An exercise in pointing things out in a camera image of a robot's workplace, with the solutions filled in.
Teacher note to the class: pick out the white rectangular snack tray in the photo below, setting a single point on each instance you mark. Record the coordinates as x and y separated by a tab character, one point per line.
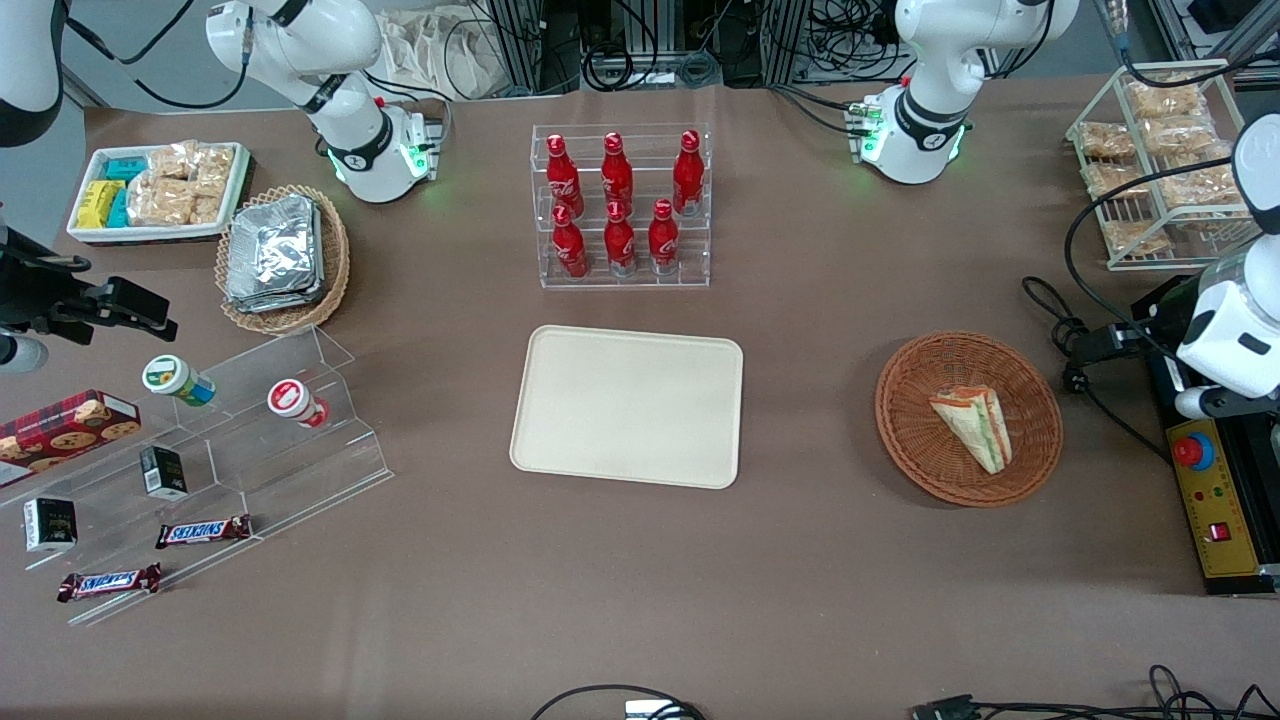
85	232

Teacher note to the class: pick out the red emergency stop button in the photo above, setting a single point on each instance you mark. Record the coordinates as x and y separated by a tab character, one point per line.
1194	452

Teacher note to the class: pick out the red label white lid cup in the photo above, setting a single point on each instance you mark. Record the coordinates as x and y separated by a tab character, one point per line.
292	400

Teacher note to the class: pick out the wrapped triangle sandwich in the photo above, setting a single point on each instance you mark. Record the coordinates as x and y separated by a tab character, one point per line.
975	425

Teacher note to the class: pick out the clear acrylic bottle rack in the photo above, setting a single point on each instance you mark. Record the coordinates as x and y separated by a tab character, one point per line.
620	283

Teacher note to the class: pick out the red cola bottle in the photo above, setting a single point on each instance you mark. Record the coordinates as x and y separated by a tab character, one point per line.
688	175
562	180
663	240
617	175
570	248
620	242

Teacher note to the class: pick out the small black gold print box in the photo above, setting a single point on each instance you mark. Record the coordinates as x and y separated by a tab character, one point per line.
50	524

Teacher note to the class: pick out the beige cloth bag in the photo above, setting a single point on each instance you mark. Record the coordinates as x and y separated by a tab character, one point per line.
430	50

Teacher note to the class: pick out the silver foil pouch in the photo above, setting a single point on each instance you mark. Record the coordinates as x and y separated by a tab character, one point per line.
318	290
275	250

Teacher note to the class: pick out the black and yellow control box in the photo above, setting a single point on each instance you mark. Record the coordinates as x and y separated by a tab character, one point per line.
1235	520

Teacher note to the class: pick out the teal snack pack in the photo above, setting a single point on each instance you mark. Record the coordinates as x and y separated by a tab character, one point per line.
119	208
125	169

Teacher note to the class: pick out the light wicker basket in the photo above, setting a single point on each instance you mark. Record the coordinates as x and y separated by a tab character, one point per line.
335	270

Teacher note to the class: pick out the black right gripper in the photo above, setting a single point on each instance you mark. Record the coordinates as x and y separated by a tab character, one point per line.
30	287

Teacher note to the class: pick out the green label white lid cup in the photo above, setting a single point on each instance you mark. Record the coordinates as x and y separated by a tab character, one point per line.
172	378

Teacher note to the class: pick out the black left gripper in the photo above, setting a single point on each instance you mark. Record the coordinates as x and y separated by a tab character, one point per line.
1163	322

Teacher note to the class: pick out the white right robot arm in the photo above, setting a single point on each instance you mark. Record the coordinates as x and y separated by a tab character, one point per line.
300	45

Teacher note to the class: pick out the yellow snack pack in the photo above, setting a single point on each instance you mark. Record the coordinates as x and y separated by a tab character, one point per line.
98	203

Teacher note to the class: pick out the brown snickers bar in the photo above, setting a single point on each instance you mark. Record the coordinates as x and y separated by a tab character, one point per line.
110	582
205	532

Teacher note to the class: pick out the clear acrylic stepped shelf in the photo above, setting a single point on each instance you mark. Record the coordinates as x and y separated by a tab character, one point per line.
300	470

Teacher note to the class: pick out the brown wicker basket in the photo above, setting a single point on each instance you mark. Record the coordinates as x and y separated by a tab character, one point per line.
910	440

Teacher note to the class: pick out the clear bag of puffed snacks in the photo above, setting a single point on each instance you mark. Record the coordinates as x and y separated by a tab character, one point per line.
1135	238
1198	188
1165	100
1105	141
1115	180
1178	136

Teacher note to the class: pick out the red plaid cookie box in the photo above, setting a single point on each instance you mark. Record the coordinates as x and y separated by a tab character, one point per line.
60	435

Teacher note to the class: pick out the clear bag of rice crackers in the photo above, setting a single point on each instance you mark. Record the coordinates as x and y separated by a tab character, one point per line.
206	208
214	168
172	160
160	202

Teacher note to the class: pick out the beige plastic tray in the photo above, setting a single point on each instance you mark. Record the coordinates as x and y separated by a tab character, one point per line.
625	405

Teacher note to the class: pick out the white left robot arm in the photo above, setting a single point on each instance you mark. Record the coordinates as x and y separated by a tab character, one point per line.
940	60

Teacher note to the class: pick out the aluminium frame rail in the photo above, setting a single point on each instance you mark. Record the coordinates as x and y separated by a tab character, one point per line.
1215	25

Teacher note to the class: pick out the aluminium frame post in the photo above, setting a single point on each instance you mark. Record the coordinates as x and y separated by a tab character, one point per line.
520	45
788	40

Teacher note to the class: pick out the small black barcode box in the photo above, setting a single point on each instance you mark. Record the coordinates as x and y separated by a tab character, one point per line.
163	473

